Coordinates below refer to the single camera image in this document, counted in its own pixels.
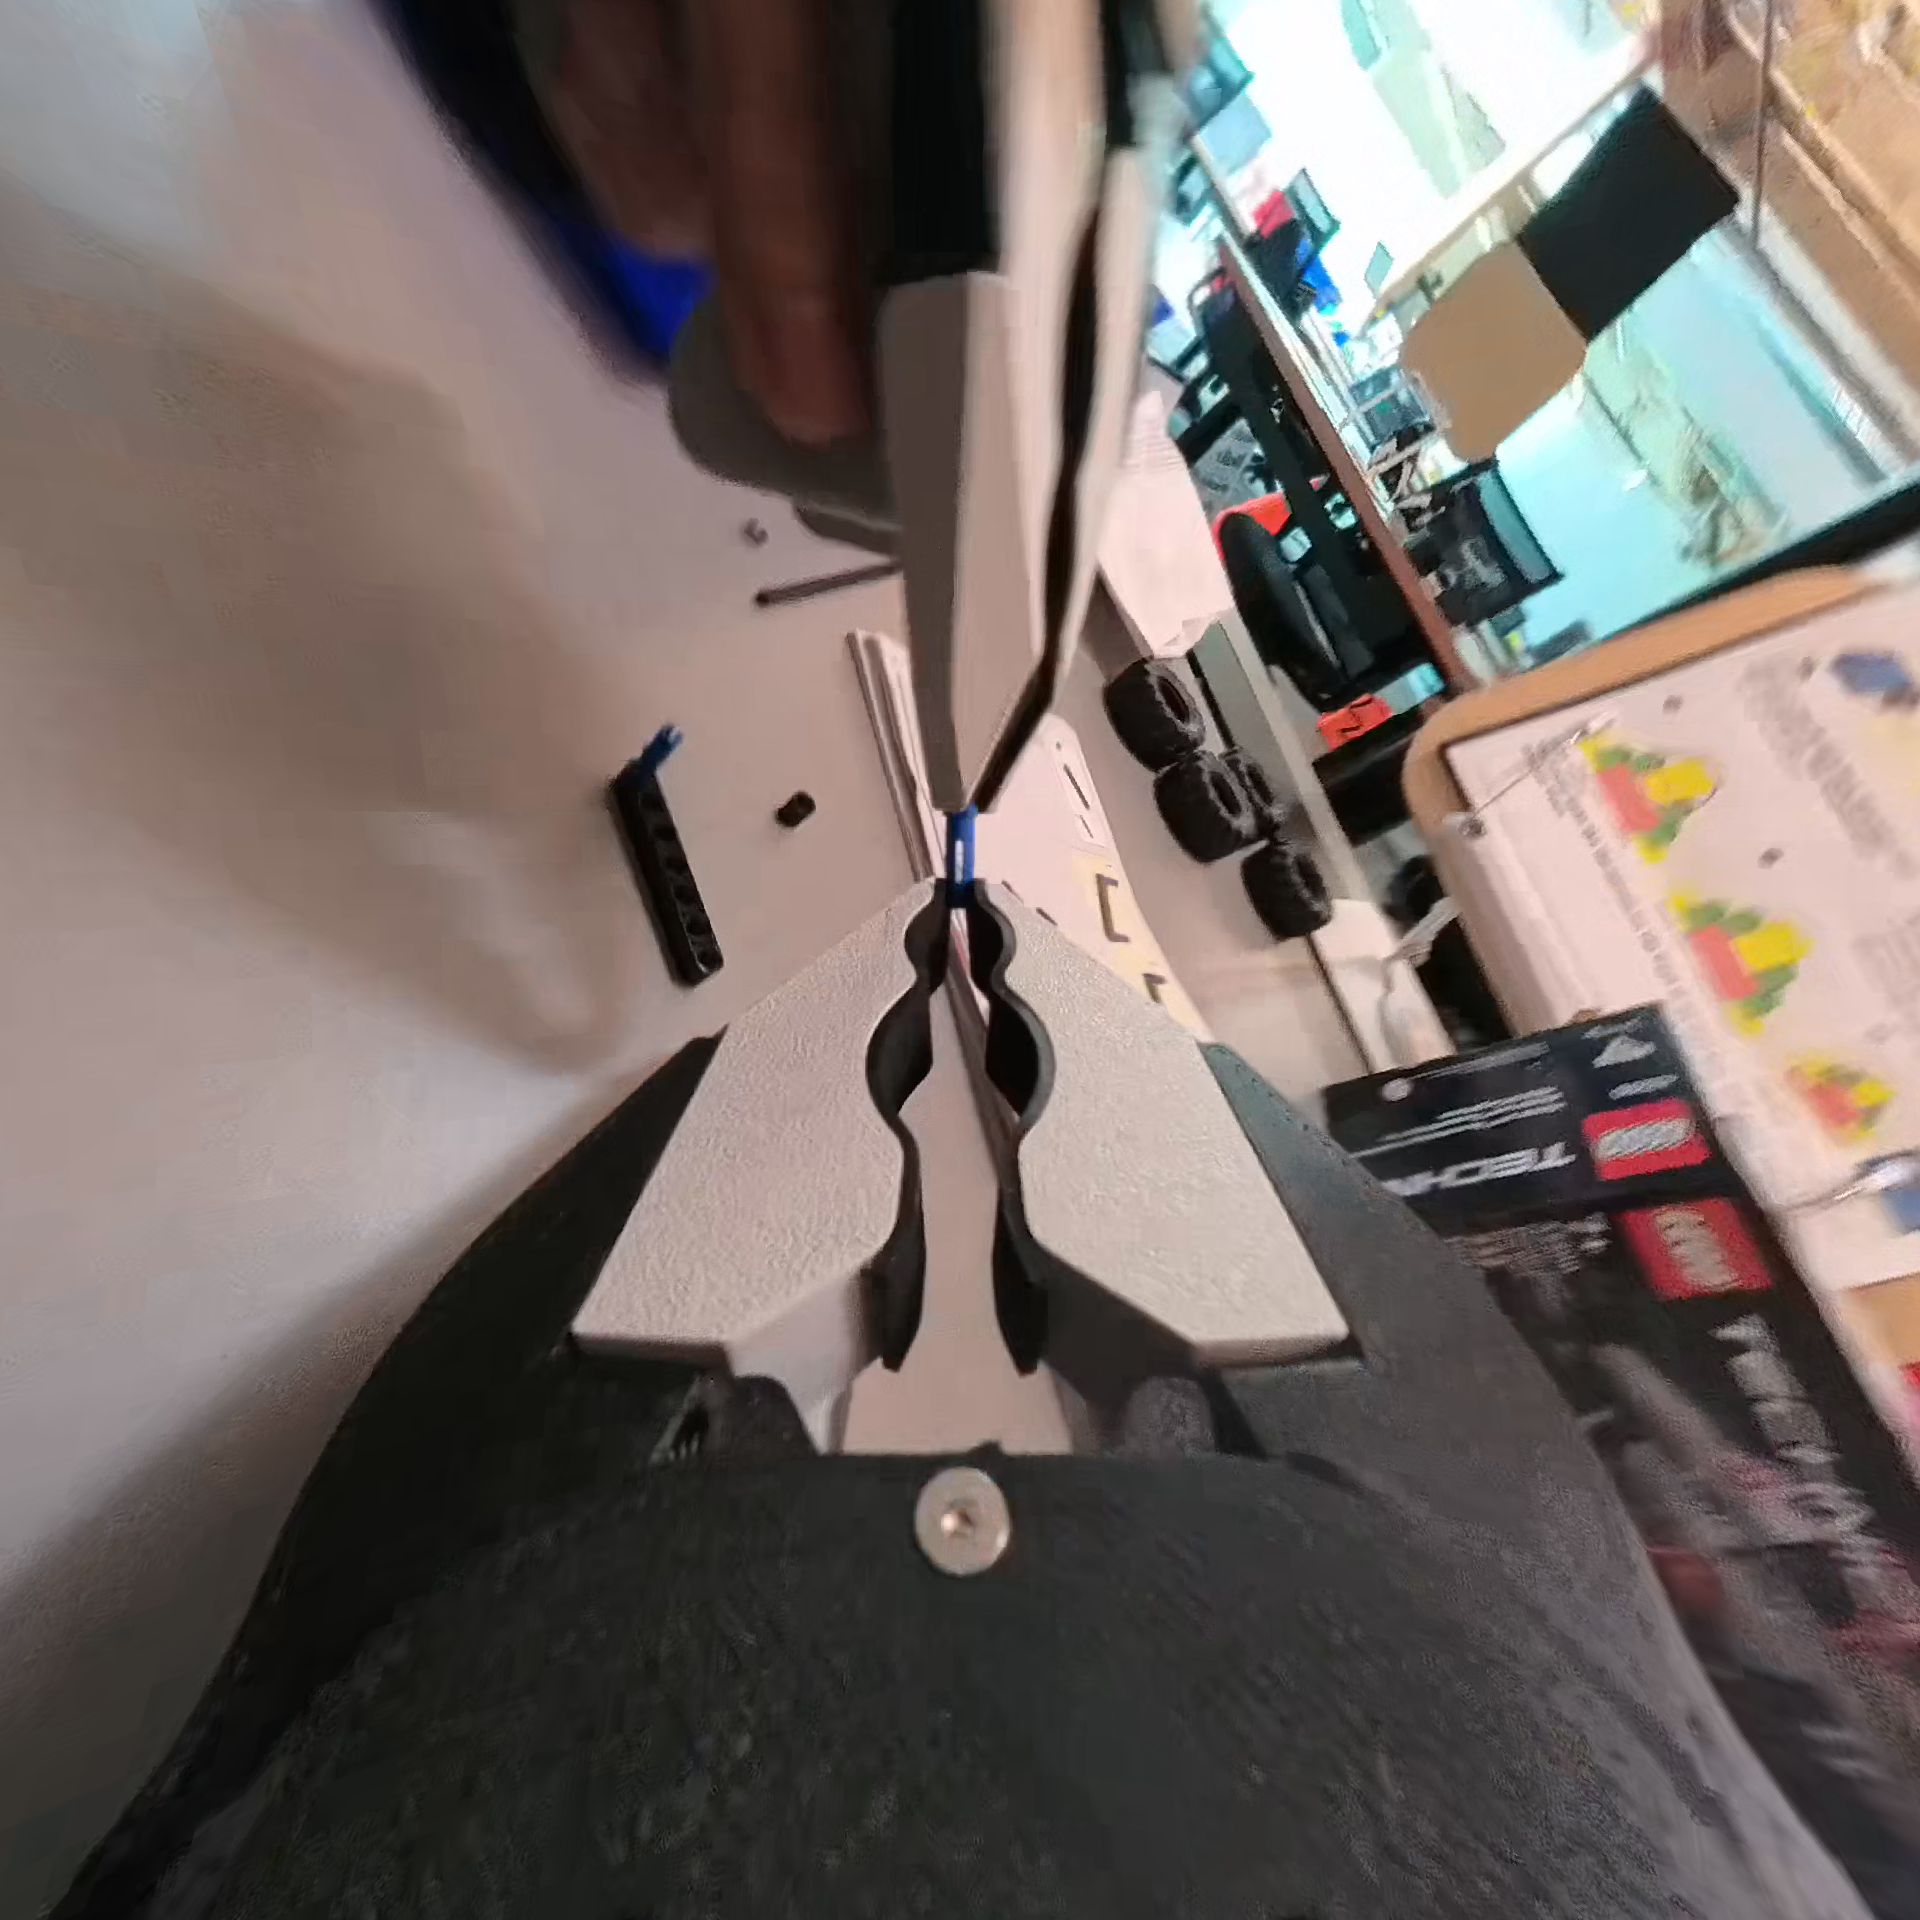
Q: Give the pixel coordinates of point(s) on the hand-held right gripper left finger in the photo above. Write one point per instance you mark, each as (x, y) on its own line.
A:
(766, 1173)

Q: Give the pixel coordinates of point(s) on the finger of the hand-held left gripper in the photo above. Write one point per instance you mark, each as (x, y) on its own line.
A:
(975, 525)
(1118, 374)

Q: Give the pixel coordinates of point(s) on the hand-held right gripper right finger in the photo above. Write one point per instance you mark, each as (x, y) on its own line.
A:
(1154, 1200)

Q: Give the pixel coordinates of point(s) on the black toy beam with holes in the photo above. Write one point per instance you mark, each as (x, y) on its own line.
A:
(668, 885)

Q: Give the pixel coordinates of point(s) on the blue toy connector pin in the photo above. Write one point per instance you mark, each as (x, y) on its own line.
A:
(960, 850)
(656, 752)

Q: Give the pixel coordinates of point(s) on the white desk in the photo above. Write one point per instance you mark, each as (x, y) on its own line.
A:
(300, 676)

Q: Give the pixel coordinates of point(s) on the person's left hand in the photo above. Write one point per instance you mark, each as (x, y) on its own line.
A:
(778, 226)

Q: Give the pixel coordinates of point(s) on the long black toy axle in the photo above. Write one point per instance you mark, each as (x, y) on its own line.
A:
(823, 585)

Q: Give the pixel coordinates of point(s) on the white paper sheet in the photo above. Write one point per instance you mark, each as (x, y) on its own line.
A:
(1171, 542)

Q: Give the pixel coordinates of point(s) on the black toy tyre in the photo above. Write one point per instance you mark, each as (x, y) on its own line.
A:
(1199, 806)
(1285, 891)
(1152, 700)
(1264, 789)

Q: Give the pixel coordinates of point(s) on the brown edged background table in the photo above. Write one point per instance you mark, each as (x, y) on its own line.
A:
(1355, 480)

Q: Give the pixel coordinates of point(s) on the black and red chair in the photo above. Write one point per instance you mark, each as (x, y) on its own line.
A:
(1275, 594)

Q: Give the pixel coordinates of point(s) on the toy building instruction booklet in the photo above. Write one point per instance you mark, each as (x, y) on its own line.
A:
(1056, 842)

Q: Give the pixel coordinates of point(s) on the cardboard box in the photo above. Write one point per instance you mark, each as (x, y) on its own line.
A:
(1491, 354)

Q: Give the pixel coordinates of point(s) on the orange plastic part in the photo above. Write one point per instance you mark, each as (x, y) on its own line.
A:
(1353, 720)

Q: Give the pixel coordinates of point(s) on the black monitor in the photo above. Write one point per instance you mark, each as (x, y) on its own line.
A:
(1627, 210)

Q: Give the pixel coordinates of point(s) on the black toy set box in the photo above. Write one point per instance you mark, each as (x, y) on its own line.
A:
(1724, 1353)

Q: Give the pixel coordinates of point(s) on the white illustrated card board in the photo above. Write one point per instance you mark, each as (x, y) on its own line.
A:
(1724, 842)

